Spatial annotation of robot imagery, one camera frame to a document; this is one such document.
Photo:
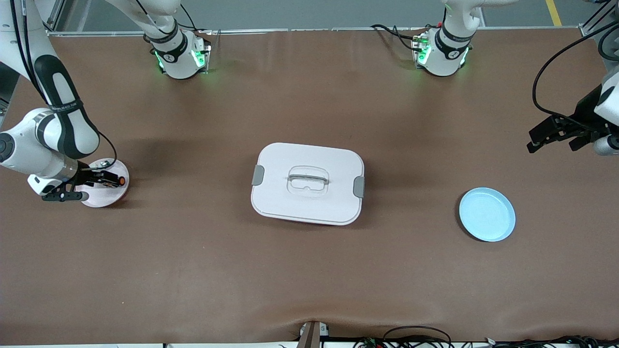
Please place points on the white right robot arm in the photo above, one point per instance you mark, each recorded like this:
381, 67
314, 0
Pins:
48, 135

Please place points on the brown table mat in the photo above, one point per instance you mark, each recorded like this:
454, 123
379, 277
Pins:
309, 270

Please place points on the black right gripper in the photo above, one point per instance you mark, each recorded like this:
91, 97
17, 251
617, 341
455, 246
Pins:
95, 177

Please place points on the white lidded box grey clips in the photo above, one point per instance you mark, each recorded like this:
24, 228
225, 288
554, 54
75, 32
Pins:
309, 208

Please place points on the light blue round plate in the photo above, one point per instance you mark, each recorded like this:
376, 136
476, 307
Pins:
487, 214

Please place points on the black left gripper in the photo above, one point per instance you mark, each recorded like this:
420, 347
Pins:
586, 110

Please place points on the pink round plate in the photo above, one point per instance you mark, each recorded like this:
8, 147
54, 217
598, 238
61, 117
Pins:
104, 197

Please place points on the aluminium frame post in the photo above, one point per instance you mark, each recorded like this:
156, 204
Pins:
592, 21

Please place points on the grey metal table bracket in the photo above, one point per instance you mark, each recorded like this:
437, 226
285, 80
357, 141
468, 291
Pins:
313, 334

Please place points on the small white orange switch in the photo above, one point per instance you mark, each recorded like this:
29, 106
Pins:
103, 164

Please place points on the aluminium table edge rail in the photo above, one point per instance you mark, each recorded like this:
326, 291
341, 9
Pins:
314, 30

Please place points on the black switch orange button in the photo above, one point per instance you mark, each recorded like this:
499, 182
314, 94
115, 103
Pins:
122, 180

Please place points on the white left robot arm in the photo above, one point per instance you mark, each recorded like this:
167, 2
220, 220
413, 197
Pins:
449, 53

